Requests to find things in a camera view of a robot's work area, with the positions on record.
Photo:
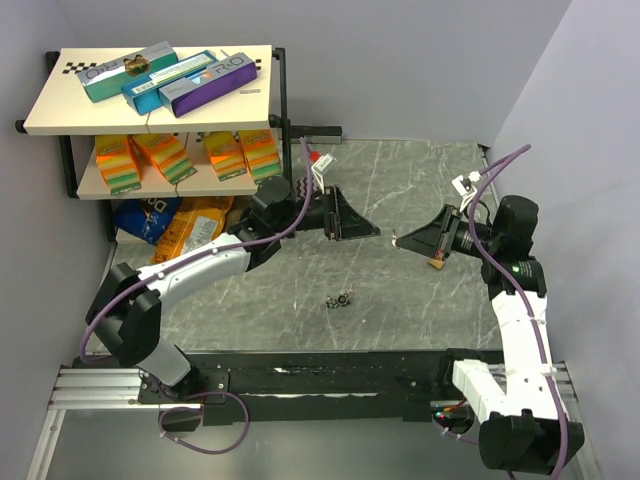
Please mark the orange snack bag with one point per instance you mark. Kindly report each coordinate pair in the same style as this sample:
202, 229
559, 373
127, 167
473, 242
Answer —
198, 221

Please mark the aluminium rail frame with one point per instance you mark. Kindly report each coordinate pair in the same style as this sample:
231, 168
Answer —
106, 386

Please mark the brass padlock short shackle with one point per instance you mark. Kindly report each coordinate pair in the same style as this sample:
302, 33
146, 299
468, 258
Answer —
437, 262

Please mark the black frame shelf rack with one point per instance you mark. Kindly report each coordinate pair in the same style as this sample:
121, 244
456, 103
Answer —
64, 111

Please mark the teal grey R+O box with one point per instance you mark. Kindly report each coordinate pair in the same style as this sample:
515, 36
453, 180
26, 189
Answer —
105, 80

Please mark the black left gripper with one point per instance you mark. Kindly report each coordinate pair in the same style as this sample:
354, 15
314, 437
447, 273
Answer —
341, 220

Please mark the blue Doritos bag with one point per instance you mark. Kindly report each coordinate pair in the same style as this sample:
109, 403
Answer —
146, 218

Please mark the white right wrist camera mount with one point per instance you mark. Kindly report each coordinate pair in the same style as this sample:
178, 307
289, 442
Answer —
465, 186

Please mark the small key bunch on table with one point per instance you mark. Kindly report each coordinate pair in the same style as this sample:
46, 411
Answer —
341, 300

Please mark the brown snack bag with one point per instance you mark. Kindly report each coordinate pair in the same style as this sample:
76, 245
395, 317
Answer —
237, 215

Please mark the purple wavy scrub pad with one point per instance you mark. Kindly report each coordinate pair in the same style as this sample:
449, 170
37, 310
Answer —
302, 186

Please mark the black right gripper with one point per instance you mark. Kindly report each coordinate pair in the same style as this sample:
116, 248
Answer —
429, 238

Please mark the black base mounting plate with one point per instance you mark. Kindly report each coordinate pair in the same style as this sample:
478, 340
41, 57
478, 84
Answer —
304, 386

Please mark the purple grey R+O box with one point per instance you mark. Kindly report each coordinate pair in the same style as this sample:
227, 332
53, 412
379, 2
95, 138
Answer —
216, 80

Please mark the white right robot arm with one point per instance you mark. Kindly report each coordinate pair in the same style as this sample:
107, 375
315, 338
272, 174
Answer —
523, 421

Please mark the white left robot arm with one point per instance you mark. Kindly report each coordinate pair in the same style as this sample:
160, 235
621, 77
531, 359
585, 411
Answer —
126, 313

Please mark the orange green sponge pack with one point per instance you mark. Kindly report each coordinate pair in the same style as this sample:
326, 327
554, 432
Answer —
117, 163
167, 154
225, 155
261, 154

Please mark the black bracket at back wall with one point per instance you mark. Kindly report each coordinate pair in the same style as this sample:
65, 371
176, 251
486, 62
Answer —
316, 134

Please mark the blue carton box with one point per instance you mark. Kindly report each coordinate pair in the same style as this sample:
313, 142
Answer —
143, 95

